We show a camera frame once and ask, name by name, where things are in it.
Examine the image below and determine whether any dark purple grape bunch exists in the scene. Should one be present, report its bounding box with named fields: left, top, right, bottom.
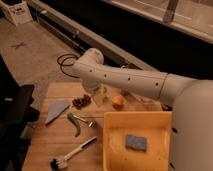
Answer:
left=72, top=94, right=91, bottom=109

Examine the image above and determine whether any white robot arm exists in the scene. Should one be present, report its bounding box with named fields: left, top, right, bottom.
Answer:
left=72, top=48, right=213, bottom=171

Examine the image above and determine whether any yellow plastic tray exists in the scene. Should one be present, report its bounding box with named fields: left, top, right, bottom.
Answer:
left=103, top=111, right=171, bottom=171

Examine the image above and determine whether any yellow green bottle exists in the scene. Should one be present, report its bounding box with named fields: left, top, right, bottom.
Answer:
left=93, top=85, right=107, bottom=106

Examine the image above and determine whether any orange peach fruit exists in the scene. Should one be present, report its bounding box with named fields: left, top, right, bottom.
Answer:
left=112, top=95, right=124, bottom=110

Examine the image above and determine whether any metal fork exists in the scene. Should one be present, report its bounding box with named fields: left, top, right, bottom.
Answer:
left=73, top=115, right=96, bottom=128

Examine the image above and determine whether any green chili pepper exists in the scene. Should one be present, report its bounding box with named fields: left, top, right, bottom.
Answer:
left=67, top=113, right=81, bottom=137

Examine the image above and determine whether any grey triangular cloth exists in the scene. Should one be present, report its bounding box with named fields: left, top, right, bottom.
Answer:
left=45, top=100, right=70, bottom=125

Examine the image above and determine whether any blue sponge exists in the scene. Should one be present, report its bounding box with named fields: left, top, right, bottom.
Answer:
left=125, top=135, right=147, bottom=151

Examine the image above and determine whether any white dish brush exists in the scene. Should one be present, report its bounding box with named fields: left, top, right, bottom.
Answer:
left=50, top=136, right=97, bottom=171

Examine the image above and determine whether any black chair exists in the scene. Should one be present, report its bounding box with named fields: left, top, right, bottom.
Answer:
left=0, top=83, right=40, bottom=171

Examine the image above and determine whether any black cable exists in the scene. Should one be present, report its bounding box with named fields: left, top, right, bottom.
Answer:
left=56, top=53, right=81, bottom=80

